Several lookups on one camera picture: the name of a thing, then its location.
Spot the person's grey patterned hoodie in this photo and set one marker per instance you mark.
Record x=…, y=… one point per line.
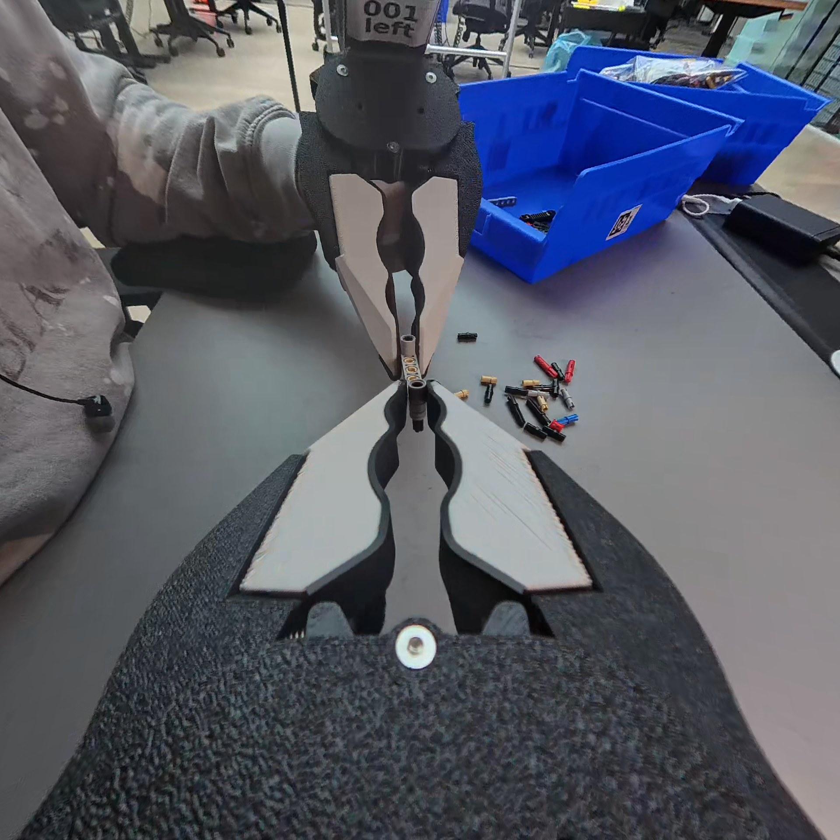
x=52, y=328

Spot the clear bag of parts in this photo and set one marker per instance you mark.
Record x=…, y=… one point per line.
x=676, y=71

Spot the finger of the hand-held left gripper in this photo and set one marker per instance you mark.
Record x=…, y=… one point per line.
x=358, y=249
x=443, y=249

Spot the black office chair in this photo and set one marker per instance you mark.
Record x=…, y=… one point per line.
x=253, y=13
x=482, y=16
x=98, y=33
x=190, y=26

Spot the person's left forearm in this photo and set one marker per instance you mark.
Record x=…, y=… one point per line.
x=216, y=170

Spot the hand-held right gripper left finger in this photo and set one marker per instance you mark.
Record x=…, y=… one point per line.
x=315, y=525

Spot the black stand pole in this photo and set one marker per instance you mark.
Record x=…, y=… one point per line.
x=290, y=52

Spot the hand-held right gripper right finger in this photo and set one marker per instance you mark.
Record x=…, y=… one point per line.
x=512, y=525

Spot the blue bin with square tag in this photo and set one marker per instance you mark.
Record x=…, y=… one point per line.
x=623, y=131

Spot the wooden-top office desk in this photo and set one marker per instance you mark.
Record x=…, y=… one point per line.
x=741, y=16

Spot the grey beam with tan pins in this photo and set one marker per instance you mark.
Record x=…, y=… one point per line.
x=410, y=361

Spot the teal plastic bag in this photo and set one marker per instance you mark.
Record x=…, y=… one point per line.
x=568, y=46

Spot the black power adapter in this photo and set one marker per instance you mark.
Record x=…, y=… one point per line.
x=781, y=226

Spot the pile of small connector pins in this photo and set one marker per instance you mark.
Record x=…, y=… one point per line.
x=546, y=366

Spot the grey desk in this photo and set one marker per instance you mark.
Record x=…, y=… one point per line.
x=656, y=394

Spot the blue plastic bin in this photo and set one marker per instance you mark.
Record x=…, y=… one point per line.
x=768, y=118

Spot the black desk mat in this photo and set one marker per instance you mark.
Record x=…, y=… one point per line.
x=774, y=289

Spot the white flat base plate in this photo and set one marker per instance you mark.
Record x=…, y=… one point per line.
x=835, y=364

